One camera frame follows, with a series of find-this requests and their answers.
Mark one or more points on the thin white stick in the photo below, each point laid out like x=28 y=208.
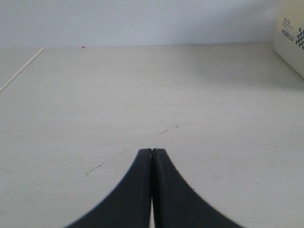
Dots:
x=13 y=61

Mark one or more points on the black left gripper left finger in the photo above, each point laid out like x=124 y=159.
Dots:
x=128 y=205

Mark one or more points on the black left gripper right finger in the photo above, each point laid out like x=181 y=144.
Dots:
x=176 y=204

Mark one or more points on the cream plastic storage bin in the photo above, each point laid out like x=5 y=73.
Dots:
x=289 y=34

